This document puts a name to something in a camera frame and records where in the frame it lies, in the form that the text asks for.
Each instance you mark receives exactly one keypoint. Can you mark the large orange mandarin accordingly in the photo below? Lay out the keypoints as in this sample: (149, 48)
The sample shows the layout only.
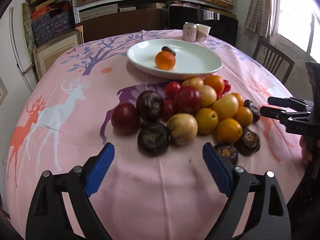
(165, 60)

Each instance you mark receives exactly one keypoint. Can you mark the yellow passion fruit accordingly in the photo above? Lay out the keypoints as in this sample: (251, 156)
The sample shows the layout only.
(183, 128)

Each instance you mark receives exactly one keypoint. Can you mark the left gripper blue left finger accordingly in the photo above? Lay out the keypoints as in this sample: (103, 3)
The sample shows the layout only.
(97, 168)

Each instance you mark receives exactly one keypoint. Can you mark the pink drink can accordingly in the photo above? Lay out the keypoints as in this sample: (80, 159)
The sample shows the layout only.
(189, 32)

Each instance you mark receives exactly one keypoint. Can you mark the framed picture leaning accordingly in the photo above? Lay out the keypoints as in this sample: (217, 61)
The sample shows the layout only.
(45, 55)

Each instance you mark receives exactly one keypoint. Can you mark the blue patterned boxes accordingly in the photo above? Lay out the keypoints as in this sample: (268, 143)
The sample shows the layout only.
(51, 25)

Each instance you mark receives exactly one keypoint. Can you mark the red cherry tomato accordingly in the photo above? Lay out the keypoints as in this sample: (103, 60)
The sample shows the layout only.
(227, 87)

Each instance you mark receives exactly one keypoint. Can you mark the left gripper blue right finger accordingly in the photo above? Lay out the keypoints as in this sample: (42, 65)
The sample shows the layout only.
(216, 166)

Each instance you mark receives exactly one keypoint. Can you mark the right hand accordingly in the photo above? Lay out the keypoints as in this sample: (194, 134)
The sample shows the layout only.
(306, 150)

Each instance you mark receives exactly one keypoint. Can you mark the pink deer tablecloth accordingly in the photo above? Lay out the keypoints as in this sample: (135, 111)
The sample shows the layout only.
(66, 121)

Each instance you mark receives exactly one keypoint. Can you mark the brown wooden board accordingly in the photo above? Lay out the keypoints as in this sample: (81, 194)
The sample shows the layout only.
(123, 23)

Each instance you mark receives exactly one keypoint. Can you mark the white paper cup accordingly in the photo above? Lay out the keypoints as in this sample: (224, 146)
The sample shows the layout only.
(202, 32)

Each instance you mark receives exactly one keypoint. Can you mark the dark wooden chair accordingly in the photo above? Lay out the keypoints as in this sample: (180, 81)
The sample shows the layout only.
(273, 59)

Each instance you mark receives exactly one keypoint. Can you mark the window frame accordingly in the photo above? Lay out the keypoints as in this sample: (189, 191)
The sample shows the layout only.
(297, 24)

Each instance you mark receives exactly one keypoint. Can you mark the dark red plum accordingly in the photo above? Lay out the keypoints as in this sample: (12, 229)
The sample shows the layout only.
(125, 118)

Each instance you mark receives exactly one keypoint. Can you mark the yellow orange kumquat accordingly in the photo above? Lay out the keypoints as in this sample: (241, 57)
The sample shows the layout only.
(228, 131)

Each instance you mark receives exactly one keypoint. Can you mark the white oval plate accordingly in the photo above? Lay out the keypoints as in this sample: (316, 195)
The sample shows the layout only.
(192, 60)

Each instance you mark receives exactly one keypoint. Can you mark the patterned curtain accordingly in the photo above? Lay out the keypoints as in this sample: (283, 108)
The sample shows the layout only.
(259, 17)

